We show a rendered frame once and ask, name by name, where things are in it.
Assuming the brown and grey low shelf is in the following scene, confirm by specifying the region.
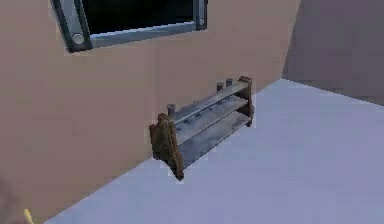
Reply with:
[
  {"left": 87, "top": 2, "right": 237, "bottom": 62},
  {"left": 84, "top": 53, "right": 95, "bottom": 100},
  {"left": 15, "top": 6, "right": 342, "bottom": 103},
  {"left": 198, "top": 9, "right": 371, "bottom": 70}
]
[{"left": 148, "top": 75, "right": 256, "bottom": 181}]

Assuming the grey framed window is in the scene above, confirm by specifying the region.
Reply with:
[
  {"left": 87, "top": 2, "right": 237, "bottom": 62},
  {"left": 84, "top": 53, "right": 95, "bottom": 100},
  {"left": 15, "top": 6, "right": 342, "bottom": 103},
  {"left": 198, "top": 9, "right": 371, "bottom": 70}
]
[{"left": 50, "top": 0, "right": 209, "bottom": 54}]

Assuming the small yellow object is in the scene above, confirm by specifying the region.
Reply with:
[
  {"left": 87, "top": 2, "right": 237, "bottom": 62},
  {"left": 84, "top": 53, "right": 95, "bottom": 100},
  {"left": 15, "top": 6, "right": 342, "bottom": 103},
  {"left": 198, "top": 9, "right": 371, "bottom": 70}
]
[{"left": 23, "top": 208, "right": 35, "bottom": 224}]

